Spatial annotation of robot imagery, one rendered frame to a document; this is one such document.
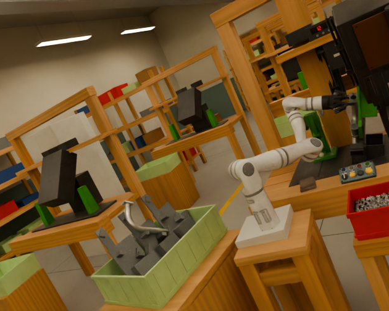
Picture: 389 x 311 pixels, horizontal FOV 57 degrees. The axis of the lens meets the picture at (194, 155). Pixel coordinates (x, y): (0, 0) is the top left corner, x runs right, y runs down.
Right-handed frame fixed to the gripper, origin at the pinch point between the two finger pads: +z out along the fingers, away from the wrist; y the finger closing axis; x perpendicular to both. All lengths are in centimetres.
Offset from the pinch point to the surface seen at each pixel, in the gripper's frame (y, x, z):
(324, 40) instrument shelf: 31.5, -11.3, -12.2
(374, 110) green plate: -9.8, -4.3, 10.1
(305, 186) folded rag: -46, 1, -21
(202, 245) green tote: -79, -3, -70
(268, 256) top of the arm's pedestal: -84, -20, -31
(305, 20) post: 48, -11, -22
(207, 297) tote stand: -103, -9, -61
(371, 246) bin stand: -77, -20, 7
